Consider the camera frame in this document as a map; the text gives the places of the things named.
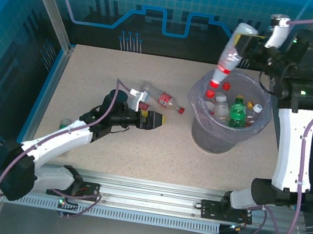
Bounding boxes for clear bottle barcode label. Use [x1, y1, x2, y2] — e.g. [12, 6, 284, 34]
[209, 19, 260, 94]

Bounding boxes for bin with purple liner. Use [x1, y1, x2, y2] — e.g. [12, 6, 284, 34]
[180, 65, 278, 162]

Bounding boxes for green plastic bottle yellow cap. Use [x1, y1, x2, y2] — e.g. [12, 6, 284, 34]
[227, 94, 250, 130]

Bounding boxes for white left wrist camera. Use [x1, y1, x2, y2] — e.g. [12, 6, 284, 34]
[126, 87, 152, 113]

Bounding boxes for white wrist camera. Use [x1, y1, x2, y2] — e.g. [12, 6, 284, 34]
[126, 87, 152, 113]
[265, 13, 292, 51]

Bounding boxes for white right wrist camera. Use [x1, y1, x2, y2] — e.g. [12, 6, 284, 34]
[265, 13, 292, 51]

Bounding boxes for aluminium front rail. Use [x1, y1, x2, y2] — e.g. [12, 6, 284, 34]
[0, 156, 308, 234]

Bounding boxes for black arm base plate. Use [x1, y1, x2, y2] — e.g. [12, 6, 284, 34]
[198, 198, 255, 226]
[46, 176, 102, 203]

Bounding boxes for slotted white cable duct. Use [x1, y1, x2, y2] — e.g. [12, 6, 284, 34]
[1, 191, 224, 234]

